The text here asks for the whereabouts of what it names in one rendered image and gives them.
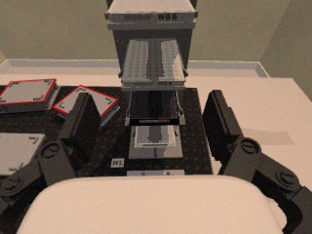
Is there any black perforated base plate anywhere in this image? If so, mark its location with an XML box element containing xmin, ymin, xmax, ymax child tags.
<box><xmin>0</xmin><ymin>86</ymin><xmax>214</xmax><ymax>177</ymax></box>

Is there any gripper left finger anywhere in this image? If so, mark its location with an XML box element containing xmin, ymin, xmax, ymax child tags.
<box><xmin>0</xmin><ymin>93</ymin><xmax>101</xmax><ymax>234</ymax></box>

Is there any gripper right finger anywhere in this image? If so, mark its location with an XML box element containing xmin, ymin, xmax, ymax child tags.
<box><xmin>202</xmin><ymin>90</ymin><xmax>312</xmax><ymax>234</ymax></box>

